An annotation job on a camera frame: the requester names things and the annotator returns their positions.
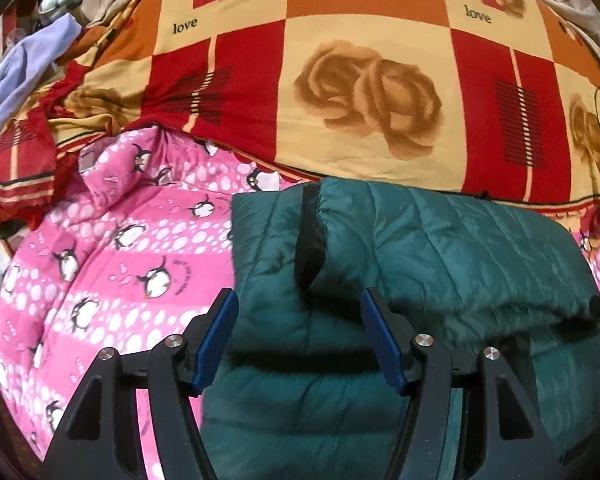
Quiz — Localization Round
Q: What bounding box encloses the dark green puffer jacket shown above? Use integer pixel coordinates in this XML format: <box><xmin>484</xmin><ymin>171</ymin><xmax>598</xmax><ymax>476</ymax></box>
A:
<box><xmin>201</xmin><ymin>179</ymin><xmax>600</xmax><ymax>479</ymax></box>

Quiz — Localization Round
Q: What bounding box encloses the pink penguin quilt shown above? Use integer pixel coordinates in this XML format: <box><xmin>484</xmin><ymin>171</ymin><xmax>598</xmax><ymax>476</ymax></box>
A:
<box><xmin>0</xmin><ymin>127</ymin><xmax>286</xmax><ymax>457</ymax></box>

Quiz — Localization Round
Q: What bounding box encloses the red cream rose blanket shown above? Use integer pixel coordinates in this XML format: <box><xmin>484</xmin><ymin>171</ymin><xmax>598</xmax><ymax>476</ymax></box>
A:
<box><xmin>0</xmin><ymin>0</ymin><xmax>600</xmax><ymax>240</ymax></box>

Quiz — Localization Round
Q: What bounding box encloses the light blue cloth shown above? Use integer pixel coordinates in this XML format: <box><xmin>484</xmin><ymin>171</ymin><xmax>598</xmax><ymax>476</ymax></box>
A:
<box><xmin>0</xmin><ymin>14</ymin><xmax>82</xmax><ymax>132</ymax></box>

